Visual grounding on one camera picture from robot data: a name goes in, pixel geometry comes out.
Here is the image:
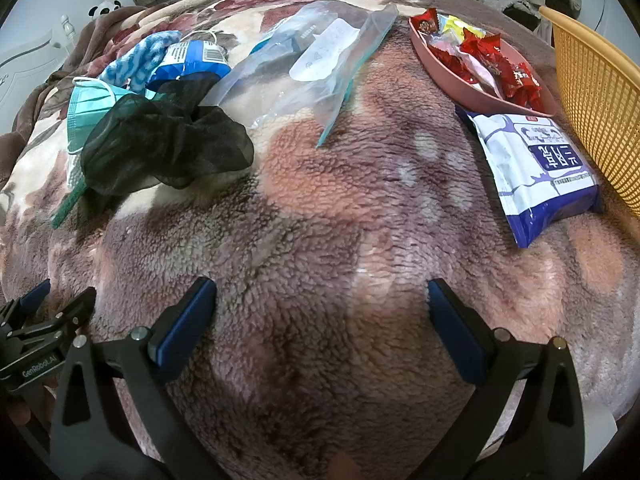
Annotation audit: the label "clear zip bag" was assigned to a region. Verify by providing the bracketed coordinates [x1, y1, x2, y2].
[202, 0, 401, 148]

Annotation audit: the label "black mesh cloth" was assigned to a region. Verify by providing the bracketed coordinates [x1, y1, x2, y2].
[80, 72, 256, 198]

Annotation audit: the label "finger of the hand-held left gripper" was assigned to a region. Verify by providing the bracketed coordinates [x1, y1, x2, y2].
[0, 280, 52, 331]
[0, 287, 97, 361]

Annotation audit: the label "pink tray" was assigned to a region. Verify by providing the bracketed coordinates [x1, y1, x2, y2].
[409, 15, 561, 118]

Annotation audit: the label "dark blue small packet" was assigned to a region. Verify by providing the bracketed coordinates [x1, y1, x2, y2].
[250, 27, 307, 57]

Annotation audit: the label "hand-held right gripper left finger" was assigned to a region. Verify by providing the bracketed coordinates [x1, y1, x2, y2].
[47, 277, 221, 480]

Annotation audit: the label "green scouring pad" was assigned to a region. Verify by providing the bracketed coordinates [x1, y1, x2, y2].
[50, 180, 88, 231]

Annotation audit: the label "blue face mask packet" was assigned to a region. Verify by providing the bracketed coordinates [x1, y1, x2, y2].
[145, 40, 233, 101]

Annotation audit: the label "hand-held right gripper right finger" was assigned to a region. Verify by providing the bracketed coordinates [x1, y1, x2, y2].
[415, 279, 586, 480]

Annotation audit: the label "white headboard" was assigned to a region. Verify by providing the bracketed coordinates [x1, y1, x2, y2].
[0, 12, 81, 136]

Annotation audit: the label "person's left hand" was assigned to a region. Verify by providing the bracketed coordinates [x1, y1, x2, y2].
[7, 385, 57, 438]

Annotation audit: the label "small white packet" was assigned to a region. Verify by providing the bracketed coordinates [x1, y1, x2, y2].
[289, 17, 362, 83]

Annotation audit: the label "red snack packets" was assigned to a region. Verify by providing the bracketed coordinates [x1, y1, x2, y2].
[412, 7, 546, 111]

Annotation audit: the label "yellow plastic basket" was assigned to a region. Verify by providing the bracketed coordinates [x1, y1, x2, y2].
[537, 5, 640, 218]

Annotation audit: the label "white blue wet wipes packet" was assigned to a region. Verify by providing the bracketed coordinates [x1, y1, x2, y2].
[457, 107, 603, 250]

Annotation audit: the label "teal face mask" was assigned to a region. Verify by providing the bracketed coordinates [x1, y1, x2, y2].
[65, 77, 131, 186]

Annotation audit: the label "floral plush blanket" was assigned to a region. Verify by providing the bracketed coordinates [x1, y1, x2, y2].
[0, 0, 640, 480]

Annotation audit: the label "blue white striped cloth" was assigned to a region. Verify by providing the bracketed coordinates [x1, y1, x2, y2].
[97, 30, 183, 101]

